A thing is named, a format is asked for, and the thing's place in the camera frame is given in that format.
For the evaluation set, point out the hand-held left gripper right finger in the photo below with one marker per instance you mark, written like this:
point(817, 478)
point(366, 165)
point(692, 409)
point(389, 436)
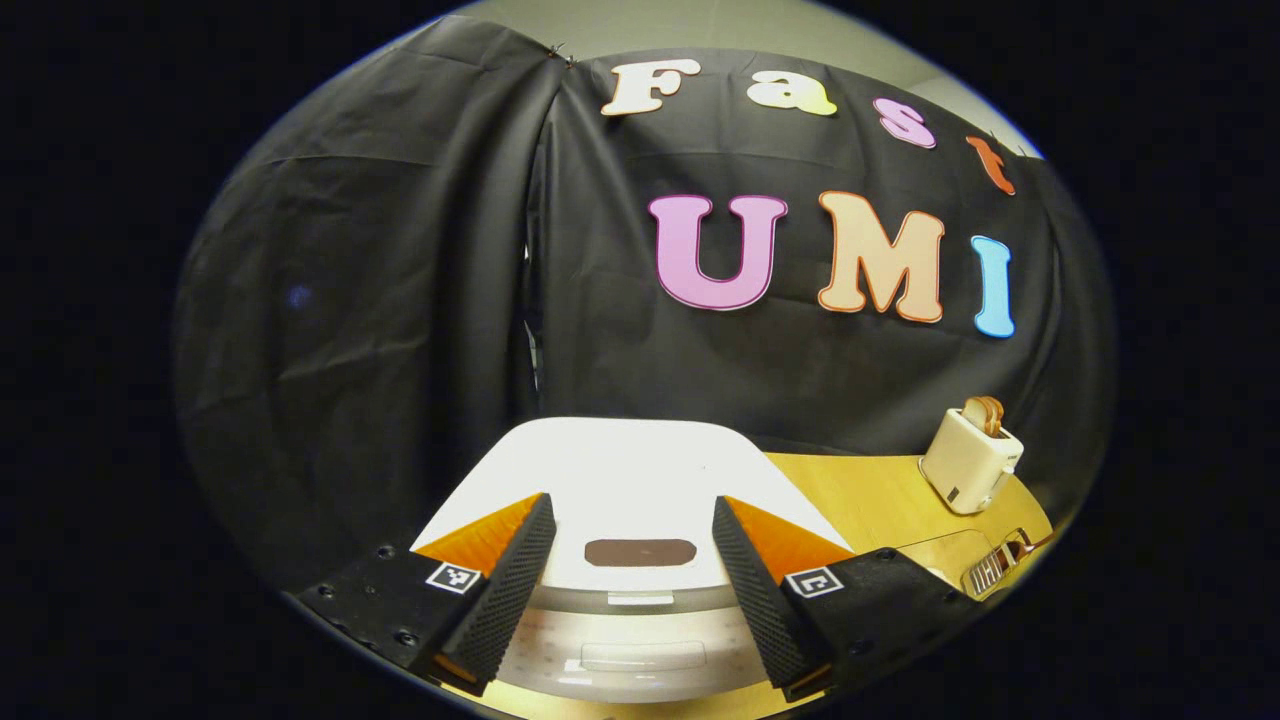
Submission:
point(765, 595)

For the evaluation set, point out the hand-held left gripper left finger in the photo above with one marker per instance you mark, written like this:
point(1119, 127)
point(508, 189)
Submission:
point(505, 585)

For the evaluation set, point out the white rice cooker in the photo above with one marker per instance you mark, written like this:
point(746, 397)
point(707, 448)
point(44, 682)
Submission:
point(630, 470)

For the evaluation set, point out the white toaster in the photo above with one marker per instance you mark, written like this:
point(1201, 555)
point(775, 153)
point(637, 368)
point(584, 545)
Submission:
point(965, 465)

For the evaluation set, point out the brown toast slice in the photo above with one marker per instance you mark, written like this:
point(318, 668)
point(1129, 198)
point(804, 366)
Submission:
point(997, 418)
point(977, 412)

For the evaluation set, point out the black backdrop cloth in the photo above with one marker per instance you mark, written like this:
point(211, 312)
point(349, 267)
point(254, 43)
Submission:
point(380, 300)

